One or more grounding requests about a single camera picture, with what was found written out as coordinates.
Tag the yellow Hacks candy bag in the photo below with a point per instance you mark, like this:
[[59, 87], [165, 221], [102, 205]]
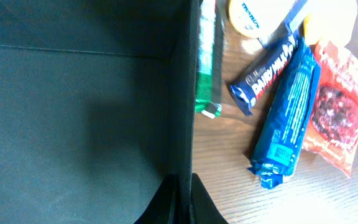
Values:
[[331, 20]]

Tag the blue cookie roll pack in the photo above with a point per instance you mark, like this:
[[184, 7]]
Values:
[[278, 149]]

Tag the green wrapped snack bar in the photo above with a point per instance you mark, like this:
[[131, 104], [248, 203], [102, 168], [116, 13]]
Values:
[[204, 103]]

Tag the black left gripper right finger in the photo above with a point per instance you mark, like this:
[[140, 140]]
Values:
[[203, 209]]

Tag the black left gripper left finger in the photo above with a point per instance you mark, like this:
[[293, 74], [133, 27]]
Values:
[[162, 207]]

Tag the black fabric storage box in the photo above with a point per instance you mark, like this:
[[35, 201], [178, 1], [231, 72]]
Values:
[[96, 108]]

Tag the red Hacks candy bag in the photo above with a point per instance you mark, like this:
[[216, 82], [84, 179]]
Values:
[[332, 131]]

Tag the purple Dairy Milk chocolate bar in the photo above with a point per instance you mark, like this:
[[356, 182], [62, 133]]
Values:
[[261, 74]]

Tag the yellow Mentos candy tub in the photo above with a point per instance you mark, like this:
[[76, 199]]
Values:
[[257, 18]]

